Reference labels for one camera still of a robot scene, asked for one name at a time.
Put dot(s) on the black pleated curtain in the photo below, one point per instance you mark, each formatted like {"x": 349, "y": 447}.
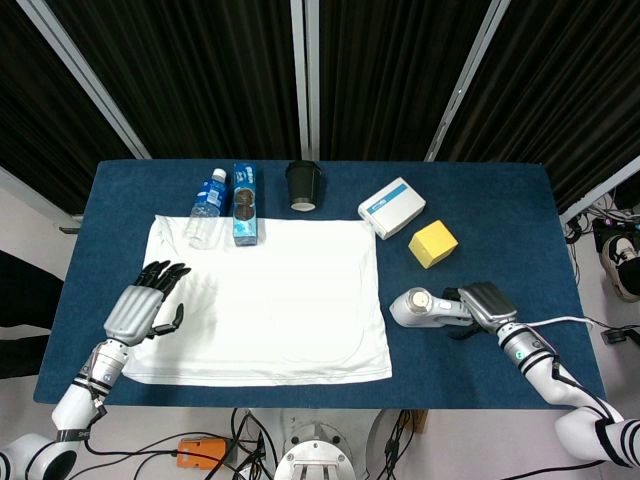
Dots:
{"x": 200, "y": 75}

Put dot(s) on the dark blue table mat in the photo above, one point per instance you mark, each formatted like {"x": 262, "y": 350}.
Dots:
{"x": 440, "y": 370}

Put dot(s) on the white blue cardboard box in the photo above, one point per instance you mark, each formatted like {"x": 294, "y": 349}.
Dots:
{"x": 395, "y": 205}

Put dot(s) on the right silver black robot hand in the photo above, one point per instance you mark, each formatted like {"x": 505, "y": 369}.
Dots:
{"x": 490, "y": 305}

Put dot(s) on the yellow foam cube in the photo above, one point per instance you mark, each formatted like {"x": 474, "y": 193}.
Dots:
{"x": 432, "y": 240}

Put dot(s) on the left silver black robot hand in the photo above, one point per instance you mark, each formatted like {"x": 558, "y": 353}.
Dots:
{"x": 132, "y": 310}

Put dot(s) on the blue cookie box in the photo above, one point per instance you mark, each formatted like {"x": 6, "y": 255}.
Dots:
{"x": 245, "y": 230}

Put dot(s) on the orange box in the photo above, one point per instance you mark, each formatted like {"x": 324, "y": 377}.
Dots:
{"x": 200, "y": 453}

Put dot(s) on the black white sneaker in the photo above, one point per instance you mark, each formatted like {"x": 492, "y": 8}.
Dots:
{"x": 622, "y": 265}

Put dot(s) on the silver handheld steamer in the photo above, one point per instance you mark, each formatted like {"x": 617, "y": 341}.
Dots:
{"x": 412, "y": 310}

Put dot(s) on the clear bottle blue label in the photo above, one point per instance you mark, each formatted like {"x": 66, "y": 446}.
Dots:
{"x": 207, "y": 200}

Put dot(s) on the black paper cup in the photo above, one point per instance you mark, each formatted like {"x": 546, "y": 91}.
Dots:
{"x": 301, "y": 185}

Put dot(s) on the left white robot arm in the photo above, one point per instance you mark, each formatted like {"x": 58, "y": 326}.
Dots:
{"x": 75, "y": 400}

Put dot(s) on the white t-shirt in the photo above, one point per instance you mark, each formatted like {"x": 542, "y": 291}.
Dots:
{"x": 280, "y": 300}

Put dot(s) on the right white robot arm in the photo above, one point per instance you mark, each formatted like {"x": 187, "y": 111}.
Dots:
{"x": 550, "y": 375}

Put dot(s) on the grey aluminium frame post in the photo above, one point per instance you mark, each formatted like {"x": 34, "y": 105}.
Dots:
{"x": 40, "y": 196}
{"x": 305, "y": 75}
{"x": 600, "y": 192}
{"x": 82, "y": 75}
{"x": 467, "y": 75}

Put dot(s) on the white grey robot base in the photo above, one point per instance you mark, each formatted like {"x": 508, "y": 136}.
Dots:
{"x": 315, "y": 450}

